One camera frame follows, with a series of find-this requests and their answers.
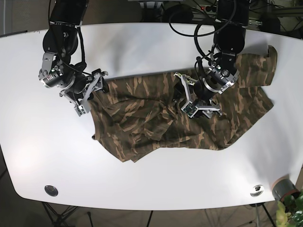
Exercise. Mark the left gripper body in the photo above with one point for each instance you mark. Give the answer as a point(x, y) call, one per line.
point(221, 75)

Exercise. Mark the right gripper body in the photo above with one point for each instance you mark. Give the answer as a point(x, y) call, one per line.
point(76, 87)

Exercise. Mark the right metal table grommet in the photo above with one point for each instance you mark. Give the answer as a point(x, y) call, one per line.
point(257, 190)

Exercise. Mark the left metal table grommet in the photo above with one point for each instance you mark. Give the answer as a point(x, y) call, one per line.
point(51, 190)

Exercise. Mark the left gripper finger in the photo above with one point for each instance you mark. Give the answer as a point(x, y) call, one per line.
point(182, 95)
point(207, 110)

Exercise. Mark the grey plant pot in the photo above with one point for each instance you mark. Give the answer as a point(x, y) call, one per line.
point(283, 187)

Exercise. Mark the camouflage T-shirt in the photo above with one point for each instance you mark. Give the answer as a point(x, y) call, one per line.
point(138, 114)

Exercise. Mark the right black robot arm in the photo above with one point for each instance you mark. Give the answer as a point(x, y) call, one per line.
point(64, 60)

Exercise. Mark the green plant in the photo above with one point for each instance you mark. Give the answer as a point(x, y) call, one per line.
point(290, 211)

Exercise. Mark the metal table grommet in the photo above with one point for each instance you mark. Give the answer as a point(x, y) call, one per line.
point(51, 190)
point(257, 190)

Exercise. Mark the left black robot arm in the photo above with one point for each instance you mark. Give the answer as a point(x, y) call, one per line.
point(232, 18)

